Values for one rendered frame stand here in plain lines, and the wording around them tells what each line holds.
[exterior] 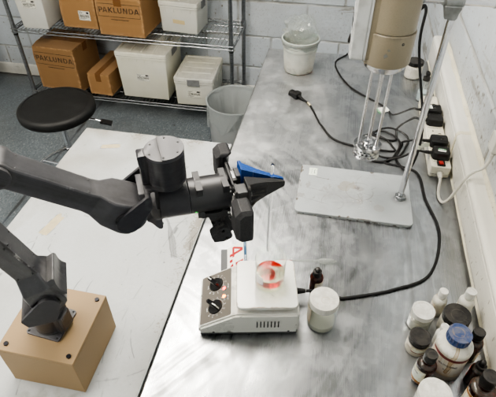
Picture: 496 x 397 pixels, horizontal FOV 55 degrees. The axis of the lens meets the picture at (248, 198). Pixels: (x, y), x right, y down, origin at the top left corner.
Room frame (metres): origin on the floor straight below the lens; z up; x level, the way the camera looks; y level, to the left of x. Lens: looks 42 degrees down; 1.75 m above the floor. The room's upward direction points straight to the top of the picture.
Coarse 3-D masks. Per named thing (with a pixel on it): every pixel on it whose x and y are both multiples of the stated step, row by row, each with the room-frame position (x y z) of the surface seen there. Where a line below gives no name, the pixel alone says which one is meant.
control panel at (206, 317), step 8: (224, 272) 0.64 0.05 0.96; (208, 280) 0.64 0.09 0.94; (224, 280) 0.62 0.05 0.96; (208, 288) 0.61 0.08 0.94; (208, 296) 0.59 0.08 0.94; (216, 296) 0.59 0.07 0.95; (208, 304) 0.57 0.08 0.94; (224, 304) 0.56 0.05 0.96; (208, 312) 0.55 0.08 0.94; (224, 312) 0.54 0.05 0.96; (200, 320) 0.54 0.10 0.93; (208, 320) 0.54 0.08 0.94
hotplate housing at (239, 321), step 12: (300, 288) 0.62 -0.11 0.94; (240, 312) 0.53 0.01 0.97; (252, 312) 0.53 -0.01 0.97; (264, 312) 0.53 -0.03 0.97; (276, 312) 0.53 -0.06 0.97; (288, 312) 0.53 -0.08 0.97; (204, 324) 0.53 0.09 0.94; (216, 324) 0.52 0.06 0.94; (228, 324) 0.52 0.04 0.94; (240, 324) 0.53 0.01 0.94; (252, 324) 0.53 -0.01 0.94; (264, 324) 0.53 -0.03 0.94; (276, 324) 0.53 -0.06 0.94; (288, 324) 0.53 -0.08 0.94
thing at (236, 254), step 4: (236, 244) 0.75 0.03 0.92; (240, 244) 0.75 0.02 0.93; (232, 248) 0.75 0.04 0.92; (236, 248) 0.74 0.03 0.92; (240, 248) 0.73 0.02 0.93; (232, 252) 0.74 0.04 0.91; (236, 252) 0.73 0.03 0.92; (240, 252) 0.72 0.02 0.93; (232, 256) 0.72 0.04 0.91; (236, 256) 0.72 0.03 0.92; (240, 256) 0.71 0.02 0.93; (232, 260) 0.71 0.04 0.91; (236, 260) 0.71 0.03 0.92; (240, 260) 0.70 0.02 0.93; (232, 264) 0.70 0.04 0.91; (236, 264) 0.69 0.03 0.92
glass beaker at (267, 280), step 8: (264, 248) 0.62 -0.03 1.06; (272, 248) 0.62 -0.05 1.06; (280, 248) 0.61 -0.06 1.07; (256, 256) 0.60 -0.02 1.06; (264, 256) 0.62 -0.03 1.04; (272, 256) 0.62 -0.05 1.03; (280, 256) 0.61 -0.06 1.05; (256, 264) 0.58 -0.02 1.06; (280, 264) 0.61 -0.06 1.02; (256, 272) 0.58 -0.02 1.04; (264, 272) 0.56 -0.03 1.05; (272, 272) 0.56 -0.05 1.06; (280, 272) 0.57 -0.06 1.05; (256, 280) 0.58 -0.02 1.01; (264, 280) 0.56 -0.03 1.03; (272, 280) 0.56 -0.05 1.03; (280, 280) 0.57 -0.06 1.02; (264, 288) 0.56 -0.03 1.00; (272, 288) 0.56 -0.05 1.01; (280, 288) 0.57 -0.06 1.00
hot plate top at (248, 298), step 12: (240, 264) 0.64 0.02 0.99; (252, 264) 0.64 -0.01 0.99; (288, 264) 0.64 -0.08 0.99; (240, 276) 0.61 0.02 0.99; (252, 276) 0.61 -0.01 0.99; (288, 276) 0.61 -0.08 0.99; (240, 288) 0.58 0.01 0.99; (252, 288) 0.58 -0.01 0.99; (288, 288) 0.58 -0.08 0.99; (240, 300) 0.55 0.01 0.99; (252, 300) 0.55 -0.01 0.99; (264, 300) 0.55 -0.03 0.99; (276, 300) 0.55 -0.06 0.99; (288, 300) 0.55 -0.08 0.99
